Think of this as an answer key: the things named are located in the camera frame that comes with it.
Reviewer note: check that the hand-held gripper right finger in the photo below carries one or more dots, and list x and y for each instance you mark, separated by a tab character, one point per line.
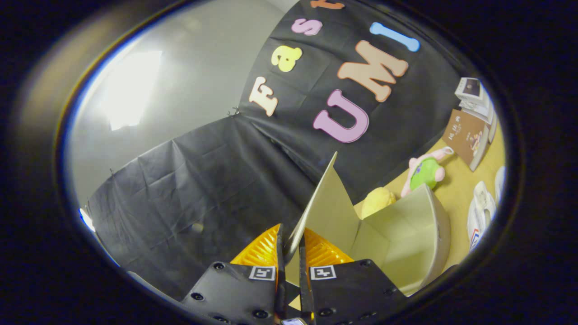
305	289

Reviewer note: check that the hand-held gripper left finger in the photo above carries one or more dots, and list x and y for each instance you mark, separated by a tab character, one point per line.
281	289

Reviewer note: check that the beige fabric storage box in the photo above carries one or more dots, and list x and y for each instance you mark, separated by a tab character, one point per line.
406	239

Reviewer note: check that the white canvas shoe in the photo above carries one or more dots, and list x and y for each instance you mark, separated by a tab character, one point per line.
481	212
500	183

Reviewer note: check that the yellow plush toy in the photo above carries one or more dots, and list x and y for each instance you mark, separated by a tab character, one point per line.
377	201

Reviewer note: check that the black backdrop cloth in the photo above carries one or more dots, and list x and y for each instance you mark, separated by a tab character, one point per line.
180	189

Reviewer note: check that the pink and green plush toy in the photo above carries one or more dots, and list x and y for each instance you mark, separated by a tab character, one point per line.
426	174

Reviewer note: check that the brown cover book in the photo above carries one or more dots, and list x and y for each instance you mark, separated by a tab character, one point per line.
465	133

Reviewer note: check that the ceiling light panel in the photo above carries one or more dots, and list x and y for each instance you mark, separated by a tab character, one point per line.
131	90

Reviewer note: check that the white book with portrait cover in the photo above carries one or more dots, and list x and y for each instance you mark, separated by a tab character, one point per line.
472	88

